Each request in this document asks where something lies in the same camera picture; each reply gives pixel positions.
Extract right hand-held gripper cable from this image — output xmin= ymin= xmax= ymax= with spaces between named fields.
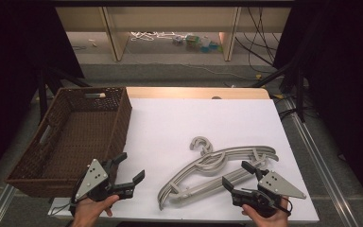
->
xmin=275 ymin=197 xmax=293 ymax=218

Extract white table mat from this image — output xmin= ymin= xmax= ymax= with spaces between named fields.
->
xmin=47 ymin=97 xmax=320 ymax=224

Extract brown wicker basket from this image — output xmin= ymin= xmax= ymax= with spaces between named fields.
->
xmin=4 ymin=86 xmax=133 ymax=199

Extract person's left hand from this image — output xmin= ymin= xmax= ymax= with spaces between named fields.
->
xmin=71 ymin=194 xmax=121 ymax=227

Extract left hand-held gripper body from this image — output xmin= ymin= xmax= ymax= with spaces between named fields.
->
xmin=70 ymin=158 xmax=136 ymax=206

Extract black metal stand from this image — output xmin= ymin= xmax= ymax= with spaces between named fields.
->
xmin=251 ymin=58 xmax=306 ymax=123
xmin=37 ymin=65 xmax=93 ymax=122

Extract hand-held gripper cable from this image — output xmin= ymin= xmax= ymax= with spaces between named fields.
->
xmin=275 ymin=197 xmax=293 ymax=218
xmin=49 ymin=185 xmax=86 ymax=219

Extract grey plastic clothes hanger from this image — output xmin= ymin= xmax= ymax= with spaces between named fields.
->
xmin=156 ymin=135 xmax=278 ymax=210
xmin=157 ymin=138 xmax=280 ymax=212
xmin=159 ymin=140 xmax=280 ymax=207

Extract light wooden shelf unit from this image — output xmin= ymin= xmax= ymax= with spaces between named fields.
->
xmin=55 ymin=6 xmax=292 ymax=62

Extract person's right hand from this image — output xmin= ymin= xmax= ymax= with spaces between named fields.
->
xmin=241 ymin=197 xmax=292 ymax=227

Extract colourful toys pile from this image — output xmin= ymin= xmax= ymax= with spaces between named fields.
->
xmin=172 ymin=33 xmax=224 ymax=54

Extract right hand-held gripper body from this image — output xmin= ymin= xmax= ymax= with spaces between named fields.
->
xmin=230 ymin=168 xmax=307 ymax=219

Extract white cord on floor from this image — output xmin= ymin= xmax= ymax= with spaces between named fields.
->
xmin=130 ymin=30 xmax=183 ymax=43

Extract thin white floor cable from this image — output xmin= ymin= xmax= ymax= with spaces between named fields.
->
xmin=150 ymin=61 xmax=257 ymax=80

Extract black cable tangle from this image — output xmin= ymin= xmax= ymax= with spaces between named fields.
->
xmin=234 ymin=7 xmax=286 ymax=75

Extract dark curtain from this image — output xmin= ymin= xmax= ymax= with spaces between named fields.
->
xmin=0 ymin=0 xmax=84 ymax=190
xmin=272 ymin=0 xmax=363 ymax=207

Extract left hand-held gripper cable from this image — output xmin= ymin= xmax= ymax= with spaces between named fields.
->
xmin=49 ymin=185 xmax=86 ymax=219

